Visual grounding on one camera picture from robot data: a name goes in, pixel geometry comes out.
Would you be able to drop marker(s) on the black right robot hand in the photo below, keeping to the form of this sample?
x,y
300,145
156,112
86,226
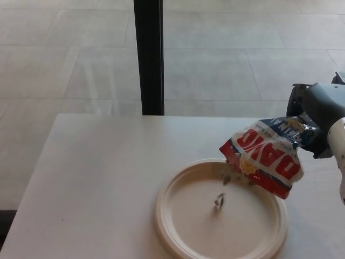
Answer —
x,y
323,105

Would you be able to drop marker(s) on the red white sunflower seed bag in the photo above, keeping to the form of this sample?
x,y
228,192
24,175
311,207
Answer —
x,y
258,153

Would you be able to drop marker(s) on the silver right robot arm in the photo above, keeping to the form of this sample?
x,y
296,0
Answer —
x,y
340,151

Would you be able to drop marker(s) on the sunflower seeds pile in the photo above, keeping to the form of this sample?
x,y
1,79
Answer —
x,y
219,201

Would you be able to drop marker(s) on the cream round paper plate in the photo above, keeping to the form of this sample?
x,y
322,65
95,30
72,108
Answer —
x,y
194,229

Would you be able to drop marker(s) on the black vertical window post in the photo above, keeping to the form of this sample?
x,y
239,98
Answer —
x,y
149,54

